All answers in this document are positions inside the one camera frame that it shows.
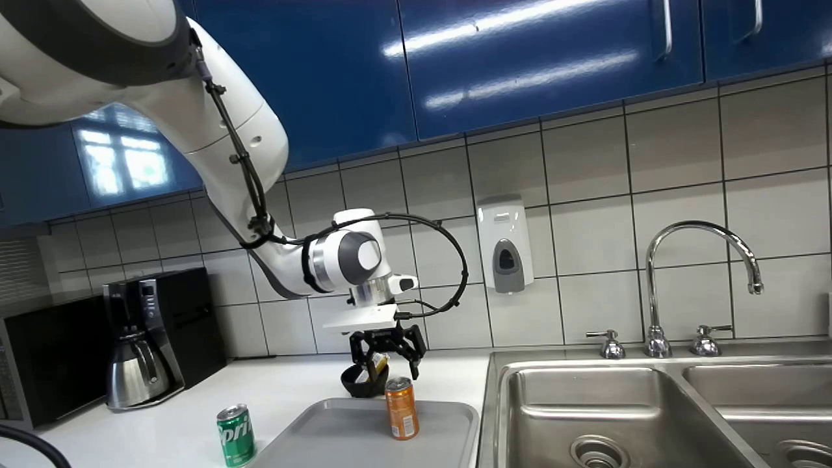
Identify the steel sink drain strainer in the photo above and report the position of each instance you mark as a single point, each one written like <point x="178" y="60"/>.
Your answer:
<point x="598" y="454"/>
<point x="806" y="455"/>

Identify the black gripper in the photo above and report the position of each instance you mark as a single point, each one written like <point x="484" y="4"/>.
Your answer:
<point x="386" y="340"/>

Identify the chrome gooseneck faucet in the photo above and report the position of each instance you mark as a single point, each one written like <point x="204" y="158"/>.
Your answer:
<point x="650" y="288"/>

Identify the black coffee maker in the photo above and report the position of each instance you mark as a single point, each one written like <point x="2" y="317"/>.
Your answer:
<point x="197" y="320"/>

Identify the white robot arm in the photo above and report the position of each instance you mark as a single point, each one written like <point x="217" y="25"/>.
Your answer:
<point x="225" y="132"/>

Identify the orange soda can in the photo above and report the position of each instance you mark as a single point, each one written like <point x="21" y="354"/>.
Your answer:
<point x="402" y="411"/>

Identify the blue glossy cabinet door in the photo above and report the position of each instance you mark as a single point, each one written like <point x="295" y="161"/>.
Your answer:
<point x="54" y="173"/>
<point x="782" y="52"/>
<point x="347" y="80"/>
<point x="554" y="60"/>

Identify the stainless steel double sink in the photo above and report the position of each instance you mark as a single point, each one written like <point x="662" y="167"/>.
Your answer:
<point x="554" y="416"/>

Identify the white wall soap dispenser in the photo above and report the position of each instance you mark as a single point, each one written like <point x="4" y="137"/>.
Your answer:
<point x="506" y="236"/>

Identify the white wrist mounting plate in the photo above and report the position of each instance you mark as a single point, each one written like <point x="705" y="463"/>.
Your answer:
<point x="366" y="320"/>

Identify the gray plastic tray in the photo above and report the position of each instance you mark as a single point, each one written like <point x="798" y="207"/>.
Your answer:
<point x="347" y="438"/>

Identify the steel coffee carafe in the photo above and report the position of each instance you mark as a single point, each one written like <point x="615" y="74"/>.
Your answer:
<point x="134" y="373"/>

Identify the green soda can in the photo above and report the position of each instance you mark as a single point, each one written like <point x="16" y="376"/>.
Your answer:
<point x="234" y="438"/>

